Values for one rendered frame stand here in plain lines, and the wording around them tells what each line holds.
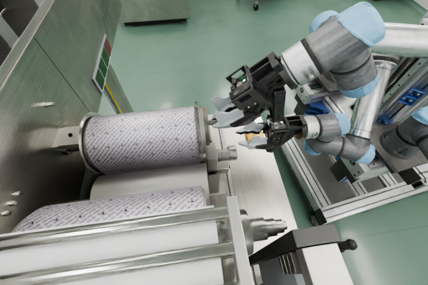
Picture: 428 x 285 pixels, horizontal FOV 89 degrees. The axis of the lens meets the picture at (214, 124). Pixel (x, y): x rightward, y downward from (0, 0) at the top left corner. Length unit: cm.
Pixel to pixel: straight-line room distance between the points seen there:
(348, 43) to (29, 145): 59
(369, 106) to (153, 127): 72
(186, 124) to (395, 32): 52
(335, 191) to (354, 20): 146
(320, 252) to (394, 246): 184
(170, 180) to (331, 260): 34
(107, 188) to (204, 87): 198
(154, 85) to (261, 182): 189
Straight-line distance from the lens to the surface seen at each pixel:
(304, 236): 28
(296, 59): 43
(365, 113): 91
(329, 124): 78
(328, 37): 43
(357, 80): 50
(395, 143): 125
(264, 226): 36
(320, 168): 181
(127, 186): 53
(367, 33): 44
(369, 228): 205
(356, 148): 90
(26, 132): 54
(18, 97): 54
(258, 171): 89
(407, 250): 216
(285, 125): 70
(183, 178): 51
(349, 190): 183
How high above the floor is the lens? 170
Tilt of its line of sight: 55 degrees down
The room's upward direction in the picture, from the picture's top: straight up
